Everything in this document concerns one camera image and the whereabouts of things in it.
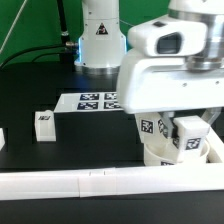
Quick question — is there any thin white cable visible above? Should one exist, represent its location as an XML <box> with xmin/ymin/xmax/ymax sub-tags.
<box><xmin>0</xmin><ymin>0</ymin><xmax>28</xmax><ymax>55</ymax></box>

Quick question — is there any black cable upper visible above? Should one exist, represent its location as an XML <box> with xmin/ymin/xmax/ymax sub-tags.
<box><xmin>0</xmin><ymin>41</ymin><xmax>80</xmax><ymax>69</ymax></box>

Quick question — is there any black cable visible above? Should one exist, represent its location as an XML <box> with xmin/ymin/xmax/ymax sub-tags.
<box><xmin>0</xmin><ymin>41</ymin><xmax>80</xmax><ymax>69</ymax></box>
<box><xmin>30</xmin><ymin>49</ymin><xmax>80</xmax><ymax>64</ymax></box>

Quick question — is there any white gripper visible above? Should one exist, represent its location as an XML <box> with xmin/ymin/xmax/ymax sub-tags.
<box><xmin>117</xmin><ymin>49</ymin><xmax>224</xmax><ymax>138</ymax></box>

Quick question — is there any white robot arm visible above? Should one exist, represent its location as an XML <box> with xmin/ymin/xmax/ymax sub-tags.
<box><xmin>75</xmin><ymin>0</ymin><xmax>224</xmax><ymax>124</ymax></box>

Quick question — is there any white front wall bar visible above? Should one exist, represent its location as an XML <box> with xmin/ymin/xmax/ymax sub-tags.
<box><xmin>0</xmin><ymin>163</ymin><xmax>224</xmax><ymax>201</ymax></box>

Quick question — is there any black vertical post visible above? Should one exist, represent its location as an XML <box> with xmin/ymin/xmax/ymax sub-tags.
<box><xmin>56</xmin><ymin>0</ymin><xmax>74</xmax><ymax>70</ymax></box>

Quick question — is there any white left wall piece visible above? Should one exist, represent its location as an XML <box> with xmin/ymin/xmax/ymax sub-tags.
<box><xmin>0</xmin><ymin>128</ymin><xmax>5</xmax><ymax>151</ymax></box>

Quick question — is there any white marker base plate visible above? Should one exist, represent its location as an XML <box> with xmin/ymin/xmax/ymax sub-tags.
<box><xmin>54</xmin><ymin>92</ymin><xmax>121</xmax><ymax>113</ymax></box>

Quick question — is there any black cable lower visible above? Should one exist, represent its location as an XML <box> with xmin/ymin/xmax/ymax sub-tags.
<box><xmin>30</xmin><ymin>49</ymin><xmax>80</xmax><ymax>64</ymax></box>

